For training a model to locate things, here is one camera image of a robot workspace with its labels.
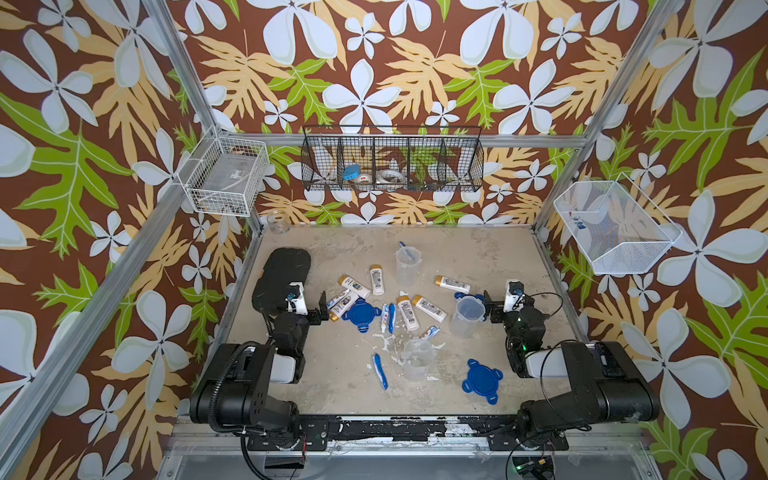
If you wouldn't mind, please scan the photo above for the blue lid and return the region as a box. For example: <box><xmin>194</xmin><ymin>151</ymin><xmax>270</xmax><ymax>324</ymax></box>
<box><xmin>342</xmin><ymin>298</ymin><xmax>382</xmax><ymax>333</ymax></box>
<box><xmin>454</xmin><ymin>292</ymin><xmax>485</xmax><ymax>302</ymax></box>
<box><xmin>461</xmin><ymin>359</ymin><xmax>503</xmax><ymax>405</ymax></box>

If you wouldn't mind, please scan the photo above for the clear plastic cup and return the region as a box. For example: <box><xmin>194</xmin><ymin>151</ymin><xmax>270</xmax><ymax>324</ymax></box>
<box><xmin>395</xmin><ymin>245</ymin><xmax>423</xmax><ymax>287</ymax></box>
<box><xmin>402</xmin><ymin>339</ymin><xmax>436</xmax><ymax>381</ymax></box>
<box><xmin>449</xmin><ymin>297</ymin><xmax>485</xmax><ymax>339</ymax></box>

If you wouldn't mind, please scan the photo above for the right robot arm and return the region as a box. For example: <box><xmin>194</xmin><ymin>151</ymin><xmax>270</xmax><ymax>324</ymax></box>
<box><xmin>481</xmin><ymin>285</ymin><xmax>661</xmax><ymax>439</ymax></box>

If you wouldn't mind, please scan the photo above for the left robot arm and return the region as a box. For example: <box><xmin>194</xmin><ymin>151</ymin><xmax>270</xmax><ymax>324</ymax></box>
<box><xmin>189</xmin><ymin>247</ymin><xmax>329</xmax><ymax>433</ymax></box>

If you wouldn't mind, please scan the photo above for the white bottle purple label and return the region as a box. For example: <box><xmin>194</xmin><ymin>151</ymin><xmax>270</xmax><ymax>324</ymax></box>
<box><xmin>329</xmin><ymin>292</ymin><xmax>359</xmax><ymax>321</ymax></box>

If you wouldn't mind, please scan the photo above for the toothpaste tube left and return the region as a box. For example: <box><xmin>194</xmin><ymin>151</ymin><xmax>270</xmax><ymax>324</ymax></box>
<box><xmin>327</xmin><ymin>289</ymin><xmax>349</xmax><ymax>309</ymax></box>

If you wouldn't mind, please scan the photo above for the blue lid behind cup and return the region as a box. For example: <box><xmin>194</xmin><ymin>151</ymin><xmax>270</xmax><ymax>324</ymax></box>
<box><xmin>454</xmin><ymin>292</ymin><xmax>485</xmax><ymax>302</ymax></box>

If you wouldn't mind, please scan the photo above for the black rubber mat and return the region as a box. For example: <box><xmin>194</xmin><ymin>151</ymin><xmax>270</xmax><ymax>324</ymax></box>
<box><xmin>252</xmin><ymin>248</ymin><xmax>311</xmax><ymax>317</ymax></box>

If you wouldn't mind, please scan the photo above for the small toothpaste tube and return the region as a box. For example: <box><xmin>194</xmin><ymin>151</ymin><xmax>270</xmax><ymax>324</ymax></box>
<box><xmin>419</xmin><ymin>326</ymin><xmax>440</xmax><ymax>340</ymax></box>

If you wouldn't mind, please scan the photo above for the toothpaste tube centre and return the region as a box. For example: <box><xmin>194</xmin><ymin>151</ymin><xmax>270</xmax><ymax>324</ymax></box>
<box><xmin>380</xmin><ymin>303</ymin><xmax>390</xmax><ymax>334</ymax></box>

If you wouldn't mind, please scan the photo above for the white bottle upright back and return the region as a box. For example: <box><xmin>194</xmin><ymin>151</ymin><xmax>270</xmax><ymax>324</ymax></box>
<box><xmin>369</xmin><ymin>264</ymin><xmax>385</xmax><ymax>296</ymax></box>

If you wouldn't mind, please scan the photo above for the glass jar corner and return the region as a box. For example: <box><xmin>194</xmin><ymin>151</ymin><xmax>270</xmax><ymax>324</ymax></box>
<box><xmin>266</xmin><ymin>210</ymin><xmax>291</xmax><ymax>234</ymax></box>

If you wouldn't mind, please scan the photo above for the white mesh basket right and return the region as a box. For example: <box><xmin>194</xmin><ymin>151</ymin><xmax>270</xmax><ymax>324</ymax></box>
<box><xmin>554</xmin><ymin>174</ymin><xmax>683</xmax><ymax>276</ymax></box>

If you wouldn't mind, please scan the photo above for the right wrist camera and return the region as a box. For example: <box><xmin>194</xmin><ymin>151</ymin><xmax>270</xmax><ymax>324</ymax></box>
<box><xmin>503</xmin><ymin>279</ymin><xmax>525</xmax><ymax>313</ymax></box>

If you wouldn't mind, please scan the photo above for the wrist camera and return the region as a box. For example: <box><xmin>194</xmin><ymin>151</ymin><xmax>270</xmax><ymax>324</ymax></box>
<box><xmin>503</xmin><ymin>279</ymin><xmax>525</xmax><ymax>313</ymax></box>
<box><xmin>286</xmin><ymin>282</ymin><xmax>308</xmax><ymax>316</ymax></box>

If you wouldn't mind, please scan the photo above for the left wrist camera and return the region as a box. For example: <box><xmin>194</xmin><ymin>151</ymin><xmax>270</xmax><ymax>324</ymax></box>
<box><xmin>286</xmin><ymin>282</ymin><xmax>308</xmax><ymax>316</ymax></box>

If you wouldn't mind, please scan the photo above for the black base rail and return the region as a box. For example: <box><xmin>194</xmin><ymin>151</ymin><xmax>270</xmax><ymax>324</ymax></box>
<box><xmin>245</xmin><ymin>413</ymin><xmax>571</xmax><ymax>452</ymax></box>

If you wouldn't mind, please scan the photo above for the black wire basket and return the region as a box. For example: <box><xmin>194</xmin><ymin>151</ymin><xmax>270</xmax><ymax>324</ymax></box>
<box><xmin>300</xmin><ymin>125</ymin><xmax>485</xmax><ymax>192</ymax></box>

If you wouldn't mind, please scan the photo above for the white wire basket left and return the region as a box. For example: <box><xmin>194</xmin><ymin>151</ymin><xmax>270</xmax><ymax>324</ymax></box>
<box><xmin>179</xmin><ymin>131</ymin><xmax>271</xmax><ymax>218</ymax></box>

